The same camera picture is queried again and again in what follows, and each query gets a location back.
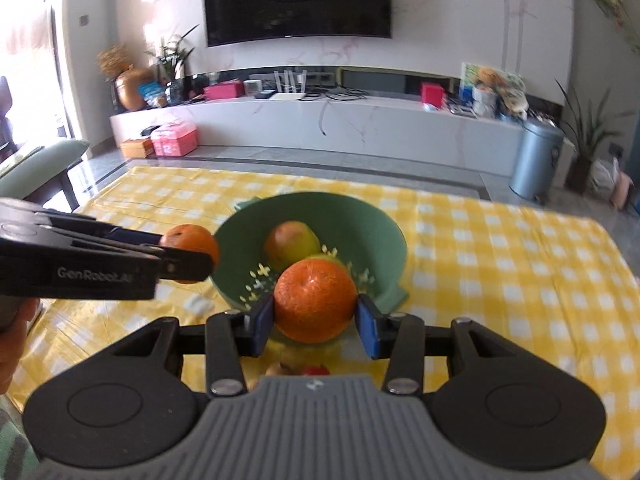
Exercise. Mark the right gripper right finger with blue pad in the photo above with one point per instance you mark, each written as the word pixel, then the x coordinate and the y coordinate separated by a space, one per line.
pixel 397 338

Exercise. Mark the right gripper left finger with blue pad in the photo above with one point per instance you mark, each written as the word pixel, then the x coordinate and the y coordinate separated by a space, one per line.
pixel 230 336

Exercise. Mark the large orange persimmon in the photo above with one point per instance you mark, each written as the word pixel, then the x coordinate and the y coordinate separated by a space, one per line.
pixel 314 301

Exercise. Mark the red cherry tomato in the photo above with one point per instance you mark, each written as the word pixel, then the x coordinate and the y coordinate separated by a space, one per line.
pixel 319 370

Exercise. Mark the orange tangerine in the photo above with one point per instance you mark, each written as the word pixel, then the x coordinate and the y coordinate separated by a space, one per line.
pixel 192 242

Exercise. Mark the reddish yellow apple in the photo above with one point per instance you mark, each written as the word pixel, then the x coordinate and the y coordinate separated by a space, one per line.
pixel 289 242

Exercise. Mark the large yellow-green pear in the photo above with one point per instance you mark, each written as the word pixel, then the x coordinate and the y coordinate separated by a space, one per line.
pixel 331 258

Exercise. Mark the person's left hand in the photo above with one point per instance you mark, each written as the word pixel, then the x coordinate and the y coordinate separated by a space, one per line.
pixel 12 341

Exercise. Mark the green cushioned chair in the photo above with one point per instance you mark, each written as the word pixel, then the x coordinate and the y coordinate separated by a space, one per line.
pixel 36 173

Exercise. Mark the green colander bowl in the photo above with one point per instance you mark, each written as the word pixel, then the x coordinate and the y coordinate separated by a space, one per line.
pixel 365 239

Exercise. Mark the orange cardboard box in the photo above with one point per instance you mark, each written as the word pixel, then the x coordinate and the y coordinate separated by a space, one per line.
pixel 141 148

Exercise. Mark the yellow checkered tablecloth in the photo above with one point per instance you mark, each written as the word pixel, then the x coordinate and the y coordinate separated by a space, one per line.
pixel 556 285

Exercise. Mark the pink plastic storage box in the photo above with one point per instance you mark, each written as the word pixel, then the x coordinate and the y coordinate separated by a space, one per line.
pixel 175 139

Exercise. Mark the orange ceramic vase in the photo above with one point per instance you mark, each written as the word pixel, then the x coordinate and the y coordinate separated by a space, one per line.
pixel 128 85

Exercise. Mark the white marble tv cabinet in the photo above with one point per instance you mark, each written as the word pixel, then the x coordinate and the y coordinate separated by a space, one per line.
pixel 382 127

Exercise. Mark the grey metal trash bin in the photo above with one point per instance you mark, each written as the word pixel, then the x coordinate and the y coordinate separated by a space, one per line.
pixel 538 157

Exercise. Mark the green potted orchid plant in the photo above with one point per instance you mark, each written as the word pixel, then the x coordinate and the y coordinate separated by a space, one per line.
pixel 172 57

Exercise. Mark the tall potted floor plant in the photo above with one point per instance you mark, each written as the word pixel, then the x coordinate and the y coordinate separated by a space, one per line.
pixel 588 126

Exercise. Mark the pink flat box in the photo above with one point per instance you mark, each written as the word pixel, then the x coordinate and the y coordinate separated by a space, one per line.
pixel 225 90

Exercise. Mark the red box on cabinet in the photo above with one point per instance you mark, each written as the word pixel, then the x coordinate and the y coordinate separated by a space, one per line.
pixel 433 95

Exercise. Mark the white wifi router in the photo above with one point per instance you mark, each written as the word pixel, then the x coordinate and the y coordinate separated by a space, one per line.
pixel 288 86

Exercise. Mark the white plastic bag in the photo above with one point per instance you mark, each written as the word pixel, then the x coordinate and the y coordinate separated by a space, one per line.
pixel 603 178

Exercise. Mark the teddy bear in bag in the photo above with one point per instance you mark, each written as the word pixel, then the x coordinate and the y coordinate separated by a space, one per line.
pixel 487 85

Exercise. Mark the pink small heater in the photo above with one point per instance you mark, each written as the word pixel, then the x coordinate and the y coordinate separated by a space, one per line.
pixel 623 187

